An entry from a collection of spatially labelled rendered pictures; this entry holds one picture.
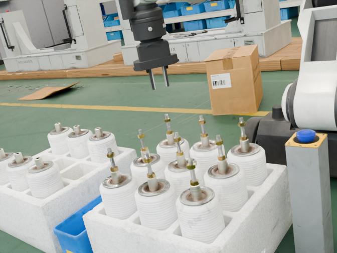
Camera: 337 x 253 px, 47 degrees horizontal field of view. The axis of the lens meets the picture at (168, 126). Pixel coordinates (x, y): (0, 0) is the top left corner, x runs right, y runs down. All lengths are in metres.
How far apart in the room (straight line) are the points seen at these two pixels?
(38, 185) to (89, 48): 3.10
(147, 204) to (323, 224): 0.39
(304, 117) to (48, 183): 0.74
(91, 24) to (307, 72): 3.34
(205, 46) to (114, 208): 2.35
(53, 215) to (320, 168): 0.73
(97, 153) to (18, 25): 4.16
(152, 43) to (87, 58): 3.14
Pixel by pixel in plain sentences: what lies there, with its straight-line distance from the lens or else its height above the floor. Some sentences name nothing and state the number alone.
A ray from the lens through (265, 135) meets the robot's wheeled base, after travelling 1.29.
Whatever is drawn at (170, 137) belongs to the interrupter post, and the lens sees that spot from 1.11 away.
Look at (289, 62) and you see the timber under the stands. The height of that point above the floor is 0.05.
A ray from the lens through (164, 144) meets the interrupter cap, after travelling 1.12.
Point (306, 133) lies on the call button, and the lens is 0.87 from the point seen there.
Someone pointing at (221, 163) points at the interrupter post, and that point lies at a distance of 0.89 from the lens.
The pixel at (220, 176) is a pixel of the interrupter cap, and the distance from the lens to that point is 0.89.
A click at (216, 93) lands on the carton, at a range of 2.04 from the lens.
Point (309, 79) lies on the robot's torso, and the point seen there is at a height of 0.38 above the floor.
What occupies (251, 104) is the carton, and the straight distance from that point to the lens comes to 2.03.
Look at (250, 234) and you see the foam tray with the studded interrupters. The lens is 0.91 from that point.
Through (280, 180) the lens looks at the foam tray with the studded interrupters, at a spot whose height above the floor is 0.16.
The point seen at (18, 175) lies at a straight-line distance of 1.28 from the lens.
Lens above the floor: 0.66
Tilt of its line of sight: 19 degrees down
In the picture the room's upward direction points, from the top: 11 degrees counter-clockwise
